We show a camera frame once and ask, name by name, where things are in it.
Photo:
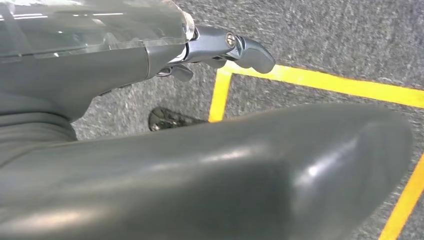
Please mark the black robot foot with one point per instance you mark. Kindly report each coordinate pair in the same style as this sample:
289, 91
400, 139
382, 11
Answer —
165, 119

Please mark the yellow floor tape square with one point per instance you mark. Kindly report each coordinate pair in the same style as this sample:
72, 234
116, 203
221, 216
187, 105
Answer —
331, 84

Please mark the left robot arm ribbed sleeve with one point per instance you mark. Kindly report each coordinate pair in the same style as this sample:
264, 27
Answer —
26, 139

